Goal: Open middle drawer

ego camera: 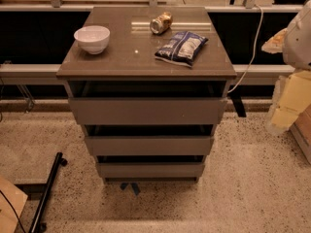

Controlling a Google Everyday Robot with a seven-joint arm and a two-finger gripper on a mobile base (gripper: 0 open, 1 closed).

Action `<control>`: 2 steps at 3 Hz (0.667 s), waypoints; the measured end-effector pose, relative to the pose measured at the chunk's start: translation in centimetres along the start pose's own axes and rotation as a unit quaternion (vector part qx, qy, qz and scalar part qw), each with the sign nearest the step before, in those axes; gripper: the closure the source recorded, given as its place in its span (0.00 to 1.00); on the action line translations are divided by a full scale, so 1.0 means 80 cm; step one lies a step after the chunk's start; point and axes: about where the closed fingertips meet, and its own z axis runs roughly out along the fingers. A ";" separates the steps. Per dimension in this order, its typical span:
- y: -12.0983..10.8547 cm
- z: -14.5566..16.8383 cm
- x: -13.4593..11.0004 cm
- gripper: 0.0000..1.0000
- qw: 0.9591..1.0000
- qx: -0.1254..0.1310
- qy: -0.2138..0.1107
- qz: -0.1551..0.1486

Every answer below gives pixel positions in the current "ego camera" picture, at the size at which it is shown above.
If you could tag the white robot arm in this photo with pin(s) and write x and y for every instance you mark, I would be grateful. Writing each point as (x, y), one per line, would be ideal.
(296, 49)

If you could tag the cardboard box right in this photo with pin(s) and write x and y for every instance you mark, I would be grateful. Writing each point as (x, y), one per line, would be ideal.
(301, 131)

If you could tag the grey drawer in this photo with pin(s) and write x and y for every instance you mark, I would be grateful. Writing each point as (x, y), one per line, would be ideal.
(149, 145)
(155, 111)
(149, 170)

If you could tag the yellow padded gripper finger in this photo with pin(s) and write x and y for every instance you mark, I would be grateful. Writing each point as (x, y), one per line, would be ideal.
(275, 43)
(291, 97)

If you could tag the cardboard box left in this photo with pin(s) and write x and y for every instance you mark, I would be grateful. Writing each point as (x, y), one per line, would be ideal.
(12, 203)

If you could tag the gold drink can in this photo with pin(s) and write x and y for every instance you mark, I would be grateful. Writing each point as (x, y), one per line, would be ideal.
(160, 24)

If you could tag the blue snack bag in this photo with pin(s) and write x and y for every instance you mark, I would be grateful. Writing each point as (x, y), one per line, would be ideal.
(182, 48)

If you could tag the black metal stand leg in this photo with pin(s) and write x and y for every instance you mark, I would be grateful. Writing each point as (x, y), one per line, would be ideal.
(42, 192)

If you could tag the cardboard box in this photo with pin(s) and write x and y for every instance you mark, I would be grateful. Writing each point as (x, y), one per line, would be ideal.
(301, 131)
(12, 203)

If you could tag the brown drawer cabinet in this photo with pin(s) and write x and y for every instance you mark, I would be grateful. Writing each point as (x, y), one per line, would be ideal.
(128, 69)

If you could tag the white ceramic bowl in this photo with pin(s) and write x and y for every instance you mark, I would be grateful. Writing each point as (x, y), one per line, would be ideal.
(93, 39)

